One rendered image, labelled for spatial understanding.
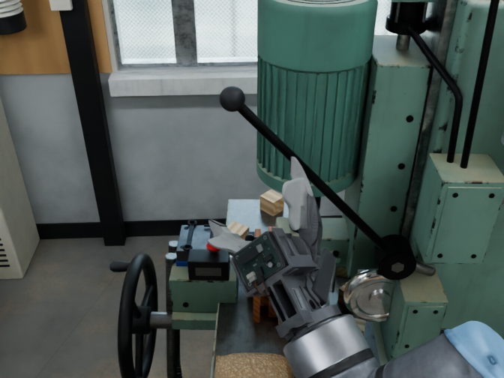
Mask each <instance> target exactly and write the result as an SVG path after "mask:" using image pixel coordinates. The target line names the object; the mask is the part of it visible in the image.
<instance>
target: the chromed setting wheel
mask: <svg viewBox="0 0 504 378"><path fill-rule="evenodd" d="M395 282H396V280H389V279H387V278H385V277H383V276H382V275H381V274H380V272H379V269H378V267H373V268H367V269H365V270H363V271H360V272H359V273H358V274H356V275H354V276H353V277H352V278H351V279H350V280H349V281H348V283H347V284H346V287H345V289H344V293H343V300H344V303H345V305H346V307H347V309H348V310H349V312H350V313H352V314H353V315H354V316H356V317H358V318H360V319H362V320H366V321H370V322H383V321H388V319H389V309H390V305H391V301H392V293H393V289H394V285H395Z"/></svg>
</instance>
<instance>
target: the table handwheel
mask: <svg viewBox="0 0 504 378"><path fill-rule="evenodd" d="M142 270H143V274H144V278H145V294H144V297H143V300H142V303H141V305H140V306H137V304H136V302H135V296H136V291H137V284H138V280H139V277H140V273H141V271H142ZM171 318H172V313H167V312H158V283H157V277H156V271H155V266H154V263H153V261H152V258H151V257H150V256H149V255H148V254H146V253H138V254H137V255H136V256H135V257H134V258H133V259H132V260H131V262H130V265H129V266H128V268H127V272H126V275H125V278H124V283H123V287H122V291H121V300H120V305H119V312H118V364H119V369H120V373H121V378H148V375H149V371H150V369H151V366H152V360H153V356H154V351H155V341H156V334H157V329H173V328H172V323H171ZM132 334H136V358H135V369H134V360H133V349H132ZM143 337H144V341H143Z"/></svg>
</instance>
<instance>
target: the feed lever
mask: <svg viewBox="0 0 504 378"><path fill-rule="evenodd" d="M220 105H221V106H222V107H223V108H224V109H225V110H226V111H229V112H236V111H238V112H239V113H240V114H241V115H242V116H243V117H244V118H245V119H246V120H247V121H248V122H250V123H251V124H252V125H253V126H254V127H255V128H256V129H257V130H258V131H259V132H260V133H261V134H262V135H263V136H264V137H265V138H266V139H267V140H268V141H269V142H270V143H271V144H272V145H273V146H274V147H275V148H276V149H277V150H278V151H279V152H280V153H281V154H282V155H283V156H284V157H285V158H286V159H287V160H288V161H289V162H290V157H295V158H297V160H298V162H299V163H300V164H301V166H302V168H303V170H304V172H305V174H306V176H307V179H308V180H309V181H310V182H311V183H312V184H313V185H314V186H315V187H316V188H317V189H318V190H320V191H321V192H322V193H323V194H324V195H325V196H326V197H327V198H328V199H329V200H330V201H331V202H332V203H333V204H334V205H335V206H336V207H337V208H338V209H339V210H340V211H341V212H343V213H344V214H345V215H346V216H347V217H348V218H349V219H350V220H351V221H352V222H353V223H354V224H355V225H356V226H357V227H358V228H359V229H360V230H361V231H362V232H363V233H364V234H365V235H366V236H367V237H368V238H369V239H370V240H371V241H372V242H373V243H374V244H375V246H374V254H375V257H376V263H377V266H378V269H379V273H380V274H381V275H382V276H383V277H384V278H387V279H389V280H401V279H404V278H407V277H409V276H410V275H411V274H412V273H413V272H414V271H417V272H421V273H422V274H425V275H428V276H433V275H434V274H435V269H434V268H433V267H431V266H429V265H426V264H424V263H422V262H419V261H416V259H415V257H414V254H413V250H412V248H411V245H410V242H409V241H408V239H407V238H405V237H404V236H402V235H387V236H384V237H382V238H381V237H379V236H378V235H377V234H376V233H375V232H374V231H373V230H372V229H371V228H370V227H369V226H368V225H367V224H366V223H365V222H364V221H363V220H362V219H361V218H360V217H359V216H358V215H357V214H356V213H355V212H354V211H353V210H352V209H351V208H350V207H349V206H348V205H347V204H346V203H345V202H344V201H343V200H342V199H341V198H340V197H339V196H338V195H337V194H336V193H335V192H334V191H333V190H332V189H331V188H330V187H329V186H328V185H327V184H326V183H325V182H324V181H323V180H322V179H321V178H320V177H319V176H318V175H317V174H316V173H315V172H314V171H313V170H312V169H311V168H310V167H309V166H308V165H307V164H306V163H305V162H304V161H303V160H302V159H301V158H300V157H299V156H298V155H297V154H296V153H295V152H293V151H292V150H291V149H290V148H289V147H288V146H287V145H286V144H285V143H284V142H283V141H282V140H281V139H280V138H279V137H278V136H277V135H276V134H275V133H274V132H273V131H272V130H271V129H270V128H269V127H268V126H267V125H266V124H265V123H264V122H263V121H262V120H261V119H260V118H259V117H258V116H257V115H256V114H255V113H254V112H253V111H252V110H250V109H249V108H248V107H247V106H246V105H245V94H244V92H243V91H242V90H241V89H240V88H239V87H236V86H234V85H231V86H228V87H226V88H225V89H224V90H223V91H222V92H221V93H220Z"/></svg>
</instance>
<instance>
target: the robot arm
mask: <svg viewBox="0 0 504 378"><path fill-rule="evenodd" d="M289 174H290V175H291V177H292V180H291V181H287V182H285V183H284V184H283V188H282V197H283V201H284V202H285V203H286V204H287V206H288V207H289V216H288V219H289V225H290V227H291V229H292V230H298V234H299V236H294V235H292V233H285V232H284V230H283V228H277V227H272V228H271V231H266V232H264V233H263V234H262V235H260V236H259V237H257V238H255V239H254V240H253V241H245V240H243V239H242V238H241V237H240V236H239V234H238V233H234V232H231V231H230V230H229V229H228V227H227V225H225V224H222V223H219V222H217V221H216V220H212V219H209V220H208V223H209V226H210V227H211V231H212V232H213V234H214V236H215V237H214V238H210V239H209V240H208V243H209V244H210V245H211V246H213V247H214V248H217V249H221V250H224V251H226V252H227V253H228V254H229V255H231V256H232V257H230V258H229V261H230V262H231V264H232V267H233V269H234V271H235V273H236V275H237V277H238V280H239V282H240V284H241V286H242V288H243V290H244V293H245V295H246V296H247V297H254V296H264V297H268V299H269V301H270V302H271V305H272V307H273V308H274V312H275V313H276V315H277V318H278V319H279V321H280V324H279V325H277V326H275V328H276V329H277V333H278V334H279V336H280V338H286V341H287V343H288V344H287V345H286V346H285V347H284V348H283V353H284V355H285V356H286V359H287V361H288V362H289V366H290V367H291V369H292V373H293V375H294V377H295V378H504V340H503V339H502V338H501V337H500V336H499V335H498V334H497V333H496V332H495V331H494V330H493V329H492V328H491V327H489V326H488V325H485V324H484V323H482V322H478V321H469V322H465V323H464V324H462V325H459V326H457V327H455V328H453V329H446V330H445V331H444V333H443V334H441V335H440V336H438V337H435V338H434V339H432V340H429V341H428V342H426V343H424V344H422V345H421V346H418V347H416V348H415V349H412V350H410V351H409V352H406V353H405V354H403V355H401V356H399V357H397V358H395V359H393V360H391V361H389V362H388V363H386V364H384V365H382V366H379V364H378V362H377V360H376V358H375V357H374V354H373V353H372V351H371V348H370V347H369V345H368V343H367V341H366V340H365V337H364V335H363V334H362V332H361V330H360V328H359V326H358V325H357V323H356V321H355V319H354V317H353V315H350V314H345V315H343V316H342V313H341V311H340V310H339V308H338V306H337V305H336V304H331V305H329V306H326V307H322V306H323V305H325V304H326V303H327V299H328V296H329V290H330V286H331V282H332V275H333V271H334V268H335V262H336V258H335V257H334V256H333V254H332V253H331V252H330V251H329V250H328V249H327V248H326V247H324V248H323V249H322V250H320V243H321V240H322V236H323V223H322V219H321V217H320V212H319V209H318V206H317V201H316V199H315V197H314V195H313V192H312V190H311V186H310V183H309V181H308V178H307V176H306V174H305V171H304V170H303V168H302V165H301V164H300V163H299V161H298V160H297V158H296V157H290V167H289ZM237 267H238V268H237ZM239 272H240V273H241V274H240V273H239ZM242 278H243V280H244V281H243V280H242ZM245 284H246V285H245ZM369 348H370V349H369Z"/></svg>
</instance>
